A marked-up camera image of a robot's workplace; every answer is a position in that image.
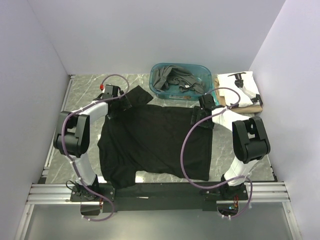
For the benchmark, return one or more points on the teal plastic basket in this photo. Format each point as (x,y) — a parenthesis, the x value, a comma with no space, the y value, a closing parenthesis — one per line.
(202,73)

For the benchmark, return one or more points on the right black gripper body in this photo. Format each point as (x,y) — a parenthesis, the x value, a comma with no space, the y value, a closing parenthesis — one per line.
(197,111)

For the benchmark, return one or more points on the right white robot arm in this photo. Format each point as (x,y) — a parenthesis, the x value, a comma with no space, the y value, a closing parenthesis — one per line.
(249,138)

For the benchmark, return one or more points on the folded white printed t shirt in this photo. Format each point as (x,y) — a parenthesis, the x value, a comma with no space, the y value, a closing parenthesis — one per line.
(244,84)

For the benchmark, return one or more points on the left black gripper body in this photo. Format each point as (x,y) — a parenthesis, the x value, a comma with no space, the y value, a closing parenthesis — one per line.
(120,106)

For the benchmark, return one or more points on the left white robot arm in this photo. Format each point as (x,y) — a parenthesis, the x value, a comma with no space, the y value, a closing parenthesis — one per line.
(72,134)

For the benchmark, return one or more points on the grey t shirt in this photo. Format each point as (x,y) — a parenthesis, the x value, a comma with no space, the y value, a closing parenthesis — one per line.
(178,76)

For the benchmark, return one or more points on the black t shirt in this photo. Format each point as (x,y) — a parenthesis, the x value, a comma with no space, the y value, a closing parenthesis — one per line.
(155,139)

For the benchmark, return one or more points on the black mounting beam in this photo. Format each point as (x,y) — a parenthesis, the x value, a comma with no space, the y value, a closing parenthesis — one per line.
(157,196)

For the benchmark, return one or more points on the aluminium frame rail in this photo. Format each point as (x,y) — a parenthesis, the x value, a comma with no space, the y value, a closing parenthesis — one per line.
(58,194)

